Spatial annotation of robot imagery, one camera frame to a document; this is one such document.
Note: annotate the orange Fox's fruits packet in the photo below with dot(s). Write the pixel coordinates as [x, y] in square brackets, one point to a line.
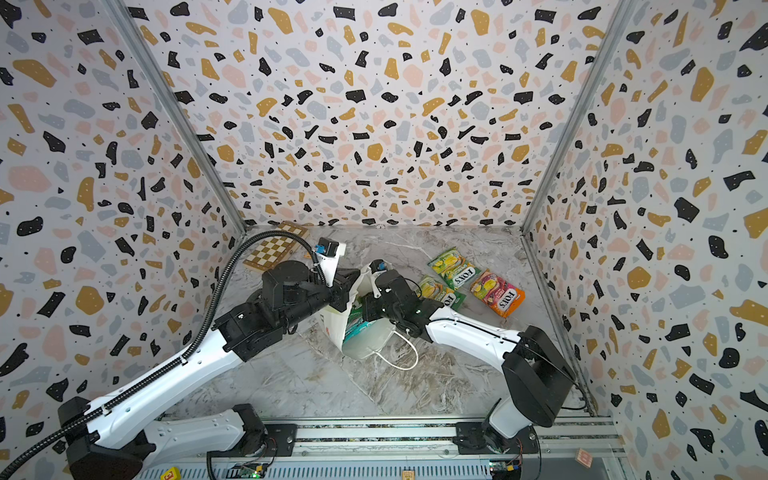
[497, 293]

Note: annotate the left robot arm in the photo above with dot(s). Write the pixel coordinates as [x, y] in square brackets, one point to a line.
[119, 435]

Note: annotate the green Fox's candy packet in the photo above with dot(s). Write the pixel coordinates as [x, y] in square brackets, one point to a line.
[455, 270]

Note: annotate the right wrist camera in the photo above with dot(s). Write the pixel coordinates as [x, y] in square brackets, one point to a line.
[377, 268]

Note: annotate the wooden chessboard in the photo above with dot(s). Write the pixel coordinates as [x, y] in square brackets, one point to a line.
[270, 252]

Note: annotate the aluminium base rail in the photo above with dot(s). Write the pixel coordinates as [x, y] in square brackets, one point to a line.
[418, 448]

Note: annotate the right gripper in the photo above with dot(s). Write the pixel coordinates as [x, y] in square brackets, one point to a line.
[380, 288]

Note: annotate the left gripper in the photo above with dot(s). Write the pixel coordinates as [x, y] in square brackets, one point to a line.
[341, 285]

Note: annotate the pink wooden block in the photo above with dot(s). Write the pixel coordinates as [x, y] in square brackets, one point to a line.
[584, 458]

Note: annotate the green circuit board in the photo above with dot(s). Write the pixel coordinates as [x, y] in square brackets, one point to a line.
[251, 470]

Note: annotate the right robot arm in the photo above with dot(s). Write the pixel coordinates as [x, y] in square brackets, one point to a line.
[537, 376]

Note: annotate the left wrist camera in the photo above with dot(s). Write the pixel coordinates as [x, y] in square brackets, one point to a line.
[328, 253]

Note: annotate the green snack packet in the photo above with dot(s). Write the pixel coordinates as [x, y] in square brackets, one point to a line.
[435, 290]

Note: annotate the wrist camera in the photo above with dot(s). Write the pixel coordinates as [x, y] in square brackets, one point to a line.
[377, 268]
[328, 253]

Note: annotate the white paper bag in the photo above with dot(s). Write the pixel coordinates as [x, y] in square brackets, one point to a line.
[373, 339]

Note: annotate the yellow block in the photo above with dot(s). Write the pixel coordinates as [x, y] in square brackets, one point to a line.
[172, 473]

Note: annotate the teal snack packet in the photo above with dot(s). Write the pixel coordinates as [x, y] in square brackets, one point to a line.
[355, 323]

